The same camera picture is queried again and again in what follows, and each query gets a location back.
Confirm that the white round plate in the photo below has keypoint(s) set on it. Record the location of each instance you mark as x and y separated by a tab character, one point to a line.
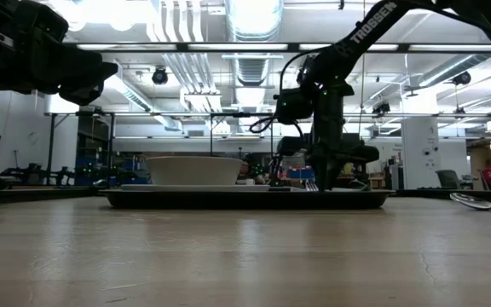
194	187

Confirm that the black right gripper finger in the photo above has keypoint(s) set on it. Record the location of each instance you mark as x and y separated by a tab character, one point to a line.
335	175
323	175

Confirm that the white pillar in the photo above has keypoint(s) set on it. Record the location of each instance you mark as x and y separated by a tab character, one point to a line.
420	149

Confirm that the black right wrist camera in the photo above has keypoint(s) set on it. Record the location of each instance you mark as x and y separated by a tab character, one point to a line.
294	106

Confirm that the grey office chair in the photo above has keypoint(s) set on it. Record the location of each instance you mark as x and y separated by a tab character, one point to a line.
448	179

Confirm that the beige ceramic bowl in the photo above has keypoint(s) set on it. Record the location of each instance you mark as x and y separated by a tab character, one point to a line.
194	170

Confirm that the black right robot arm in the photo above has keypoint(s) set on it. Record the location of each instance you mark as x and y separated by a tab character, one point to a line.
369	30

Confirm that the black background workstation frame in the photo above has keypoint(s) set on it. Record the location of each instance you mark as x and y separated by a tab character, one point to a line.
164	114

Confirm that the blue storage box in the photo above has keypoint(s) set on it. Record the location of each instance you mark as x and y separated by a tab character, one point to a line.
301	173

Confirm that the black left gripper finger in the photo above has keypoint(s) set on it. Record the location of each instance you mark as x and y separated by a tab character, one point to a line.
83	94
88	68

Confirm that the black ceiling fixture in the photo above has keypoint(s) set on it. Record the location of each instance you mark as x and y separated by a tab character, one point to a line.
462	78
160	76
381	108

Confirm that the black metal table frame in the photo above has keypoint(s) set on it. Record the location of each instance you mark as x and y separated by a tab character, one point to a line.
424	195

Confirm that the black plastic serving tray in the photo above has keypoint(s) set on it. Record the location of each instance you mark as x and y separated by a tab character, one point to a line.
245	200

